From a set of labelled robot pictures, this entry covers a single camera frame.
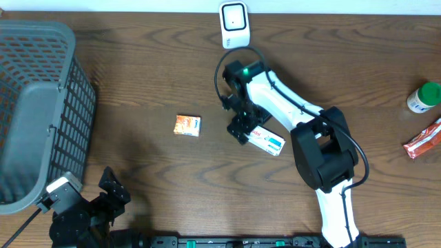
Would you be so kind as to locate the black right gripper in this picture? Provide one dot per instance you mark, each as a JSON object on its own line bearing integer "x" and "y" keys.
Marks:
{"x": 238, "y": 121}

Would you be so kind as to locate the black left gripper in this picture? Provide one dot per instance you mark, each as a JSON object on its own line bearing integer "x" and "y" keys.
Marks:
{"x": 116, "y": 189}

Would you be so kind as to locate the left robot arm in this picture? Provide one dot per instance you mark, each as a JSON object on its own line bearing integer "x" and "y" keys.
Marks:
{"x": 77, "y": 222}

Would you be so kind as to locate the white barcode scanner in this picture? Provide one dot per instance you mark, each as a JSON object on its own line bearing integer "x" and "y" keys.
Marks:
{"x": 234, "y": 24}

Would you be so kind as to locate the white Panadol box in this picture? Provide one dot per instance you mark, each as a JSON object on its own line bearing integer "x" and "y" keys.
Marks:
{"x": 266, "y": 140}

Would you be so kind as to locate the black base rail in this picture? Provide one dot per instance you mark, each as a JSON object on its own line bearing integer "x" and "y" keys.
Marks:
{"x": 278, "y": 242}

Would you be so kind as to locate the green lid jar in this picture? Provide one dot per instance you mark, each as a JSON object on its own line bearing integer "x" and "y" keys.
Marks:
{"x": 424, "y": 98}

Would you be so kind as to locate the red Top chocolate bar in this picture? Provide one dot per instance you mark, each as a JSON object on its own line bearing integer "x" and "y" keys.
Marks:
{"x": 424, "y": 141}

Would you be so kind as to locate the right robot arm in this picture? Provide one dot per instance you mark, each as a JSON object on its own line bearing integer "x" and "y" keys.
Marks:
{"x": 324, "y": 152}

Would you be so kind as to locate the grey plastic basket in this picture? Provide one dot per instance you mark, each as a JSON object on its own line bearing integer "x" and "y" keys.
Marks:
{"x": 47, "y": 110}

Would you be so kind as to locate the orange snack packet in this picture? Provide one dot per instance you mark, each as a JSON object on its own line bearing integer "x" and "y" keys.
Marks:
{"x": 187, "y": 125}

